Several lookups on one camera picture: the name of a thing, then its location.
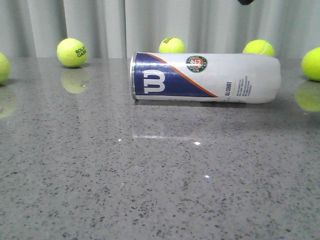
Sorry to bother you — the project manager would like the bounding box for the Roland Garros tennis ball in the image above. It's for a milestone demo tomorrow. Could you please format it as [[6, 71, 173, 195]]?
[[56, 38, 88, 68]]

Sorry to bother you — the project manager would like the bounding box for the white blue tennis ball can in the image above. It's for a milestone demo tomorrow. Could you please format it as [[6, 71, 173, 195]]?
[[130, 52, 281, 104]]

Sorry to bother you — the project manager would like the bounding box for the grey pleated curtain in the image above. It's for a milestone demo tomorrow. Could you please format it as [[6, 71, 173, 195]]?
[[0, 0, 320, 58]]

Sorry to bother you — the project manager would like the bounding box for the centre tennis ball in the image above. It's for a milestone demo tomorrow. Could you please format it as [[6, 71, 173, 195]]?
[[158, 37, 186, 53]]

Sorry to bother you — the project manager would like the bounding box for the far left tennis ball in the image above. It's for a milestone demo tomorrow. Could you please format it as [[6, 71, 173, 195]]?
[[0, 53, 11, 84]]

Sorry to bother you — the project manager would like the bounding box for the far right tennis ball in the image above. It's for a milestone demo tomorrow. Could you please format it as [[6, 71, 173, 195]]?
[[301, 47, 320, 81]]

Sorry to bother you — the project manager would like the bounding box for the right Wilson tennis ball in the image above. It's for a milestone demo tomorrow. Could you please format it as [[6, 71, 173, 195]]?
[[242, 39, 275, 57]]

